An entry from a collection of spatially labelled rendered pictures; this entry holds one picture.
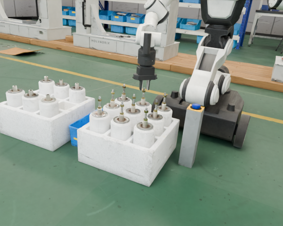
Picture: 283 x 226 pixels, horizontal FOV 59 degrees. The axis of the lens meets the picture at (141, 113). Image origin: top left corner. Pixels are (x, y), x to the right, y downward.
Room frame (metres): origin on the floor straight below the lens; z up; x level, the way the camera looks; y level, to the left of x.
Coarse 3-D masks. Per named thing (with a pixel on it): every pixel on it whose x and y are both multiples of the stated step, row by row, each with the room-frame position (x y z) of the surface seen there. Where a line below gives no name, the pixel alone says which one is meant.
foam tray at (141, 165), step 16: (80, 128) 1.06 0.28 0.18; (176, 128) 1.20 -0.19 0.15; (80, 144) 1.04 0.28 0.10; (96, 144) 1.00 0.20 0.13; (112, 144) 0.97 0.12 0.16; (128, 144) 0.95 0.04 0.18; (160, 144) 0.98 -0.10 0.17; (80, 160) 1.04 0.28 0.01; (96, 160) 1.00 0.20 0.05; (112, 160) 0.97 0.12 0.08; (128, 160) 0.94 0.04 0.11; (144, 160) 0.91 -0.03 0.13; (160, 160) 1.00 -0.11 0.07; (128, 176) 0.93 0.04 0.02; (144, 176) 0.90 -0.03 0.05
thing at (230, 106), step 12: (228, 72) 1.84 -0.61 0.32; (168, 96) 1.52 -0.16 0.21; (228, 96) 1.74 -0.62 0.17; (240, 96) 1.76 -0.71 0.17; (180, 108) 1.42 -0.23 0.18; (204, 108) 1.42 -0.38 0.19; (216, 108) 1.43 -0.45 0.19; (228, 108) 1.36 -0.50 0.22; (240, 108) 1.52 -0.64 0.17; (180, 120) 1.42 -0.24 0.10; (204, 120) 1.35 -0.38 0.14; (216, 120) 1.33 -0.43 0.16; (228, 120) 1.30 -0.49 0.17; (204, 132) 1.35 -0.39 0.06; (216, 132) 1.32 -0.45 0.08; (228, 132) 1.29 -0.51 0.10
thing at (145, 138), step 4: (136, 124) 1.01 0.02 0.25; (136, 128) 0.97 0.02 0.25; (136, 132) 0.96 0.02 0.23; (140, 132) 0.95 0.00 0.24; (144, 132) 0.95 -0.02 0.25; (148, 132) 0.95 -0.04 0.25; (152, 132) 0.96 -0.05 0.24; (136, 136) 0.96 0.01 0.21; (140, 136) 0.95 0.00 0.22; (144, 136) 0.95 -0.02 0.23; (148, 136) 0.95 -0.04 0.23; (152, 136) 0.96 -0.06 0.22; (136, 140) 0.96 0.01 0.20; (140, 140) 0.95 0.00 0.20; (144, 140) 0.95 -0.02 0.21; (148, 140) 0.95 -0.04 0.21; (152, 140) 0.97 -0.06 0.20; (136, 144) 0.96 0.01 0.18; (140, 144) 0.95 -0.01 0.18; (144, 144) 0.95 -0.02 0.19; (148, 144) 0.95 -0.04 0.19; (152, 144) 0.97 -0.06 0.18
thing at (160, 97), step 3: (156, 96) 1.55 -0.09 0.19; (159, 96) 1.54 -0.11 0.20; (162, 96) 1.54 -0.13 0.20; (156, 99) 1.52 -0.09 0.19; (159, 99) 1.52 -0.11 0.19; (162, 99) 1.52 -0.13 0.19; (153, 102) 1.50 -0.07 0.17; (159, 102) 1.49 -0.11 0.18; (153, 105) 1.49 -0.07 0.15; (159, 105) 1.49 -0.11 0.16; (153, 108) 1.48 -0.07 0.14
